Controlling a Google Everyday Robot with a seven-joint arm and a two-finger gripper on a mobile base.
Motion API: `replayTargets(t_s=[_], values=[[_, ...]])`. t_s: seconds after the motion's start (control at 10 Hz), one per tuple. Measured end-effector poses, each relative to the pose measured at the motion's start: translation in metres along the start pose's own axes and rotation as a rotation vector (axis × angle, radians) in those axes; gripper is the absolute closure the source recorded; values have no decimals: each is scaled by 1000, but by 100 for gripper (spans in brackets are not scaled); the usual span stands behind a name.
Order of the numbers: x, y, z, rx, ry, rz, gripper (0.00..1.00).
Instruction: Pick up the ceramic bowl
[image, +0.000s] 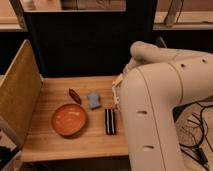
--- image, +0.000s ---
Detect orange ceramic bowl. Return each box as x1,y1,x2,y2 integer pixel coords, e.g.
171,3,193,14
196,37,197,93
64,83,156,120
51,104,87,136

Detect blue sponge block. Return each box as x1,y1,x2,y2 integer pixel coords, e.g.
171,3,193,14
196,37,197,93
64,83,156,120
87,92,101,110

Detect black white striped block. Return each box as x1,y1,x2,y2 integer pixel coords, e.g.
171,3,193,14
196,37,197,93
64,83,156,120
105,108,116,135

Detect dark red oblong object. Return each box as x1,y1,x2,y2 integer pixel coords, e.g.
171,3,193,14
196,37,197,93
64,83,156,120
69,89,82,105

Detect dark right side panel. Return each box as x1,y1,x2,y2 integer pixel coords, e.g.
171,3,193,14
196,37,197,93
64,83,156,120
155,37,167,48

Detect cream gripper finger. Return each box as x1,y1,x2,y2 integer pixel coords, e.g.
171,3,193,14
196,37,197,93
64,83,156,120
112,74,123,109

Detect black floor cables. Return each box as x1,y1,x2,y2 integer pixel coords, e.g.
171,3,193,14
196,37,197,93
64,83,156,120
179,101,213,167

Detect wooden left side panel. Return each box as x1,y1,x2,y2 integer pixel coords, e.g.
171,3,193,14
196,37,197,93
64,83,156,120
0,40,42,148

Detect black back panel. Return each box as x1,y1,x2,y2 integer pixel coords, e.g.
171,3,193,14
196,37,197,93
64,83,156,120
24,0,157,77

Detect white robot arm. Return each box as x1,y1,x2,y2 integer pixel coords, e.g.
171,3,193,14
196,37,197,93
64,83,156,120
113,41,213,171

